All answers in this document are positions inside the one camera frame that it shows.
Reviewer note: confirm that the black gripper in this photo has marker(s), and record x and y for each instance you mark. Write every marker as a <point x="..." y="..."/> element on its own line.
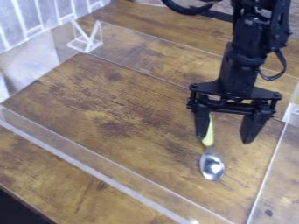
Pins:
<point x="233" y="94"/>

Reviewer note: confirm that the green handled metal spoon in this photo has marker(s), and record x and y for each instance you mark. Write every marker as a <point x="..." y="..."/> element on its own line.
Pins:
<point x="212" y="162"/>

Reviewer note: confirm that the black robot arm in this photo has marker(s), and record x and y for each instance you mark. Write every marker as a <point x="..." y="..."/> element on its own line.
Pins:
<point x="261" y="33"/>

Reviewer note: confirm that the clear acrylic right barrier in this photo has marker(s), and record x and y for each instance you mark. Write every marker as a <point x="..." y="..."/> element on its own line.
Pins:
<point x="277" y="204"/>

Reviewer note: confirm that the clear acrylic barrier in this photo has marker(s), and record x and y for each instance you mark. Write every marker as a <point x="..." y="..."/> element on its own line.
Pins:
<point x="141" y="188"/>
<point x="277" y="204"/>

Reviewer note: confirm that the clear acrylic front barrier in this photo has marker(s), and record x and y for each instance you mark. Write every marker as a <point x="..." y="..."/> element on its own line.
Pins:
<point x="141" y="188"/>

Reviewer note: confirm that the clear acrylic triangular bracket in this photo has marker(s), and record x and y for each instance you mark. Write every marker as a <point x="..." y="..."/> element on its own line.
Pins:
<point x="86" y="43"/>

